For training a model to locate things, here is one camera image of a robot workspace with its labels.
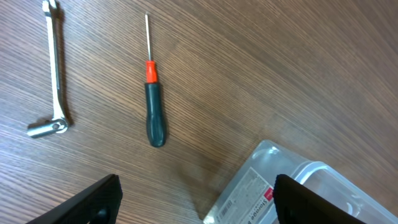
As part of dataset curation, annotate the silver socket wrench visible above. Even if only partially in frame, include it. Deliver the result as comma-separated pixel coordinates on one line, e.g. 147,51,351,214
27,0,69,139

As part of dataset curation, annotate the black red-collared screwdriver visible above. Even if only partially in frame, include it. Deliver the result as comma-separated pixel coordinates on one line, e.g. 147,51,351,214
144,12,167,147

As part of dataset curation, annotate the clear plastic storage container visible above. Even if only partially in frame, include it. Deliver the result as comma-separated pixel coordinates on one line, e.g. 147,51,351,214
203,140,397,224

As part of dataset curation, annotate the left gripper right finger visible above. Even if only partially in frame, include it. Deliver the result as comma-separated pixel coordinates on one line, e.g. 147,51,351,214
273,174,364,224

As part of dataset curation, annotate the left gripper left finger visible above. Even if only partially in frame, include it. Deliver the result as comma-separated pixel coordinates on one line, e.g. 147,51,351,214
27,174,123,224

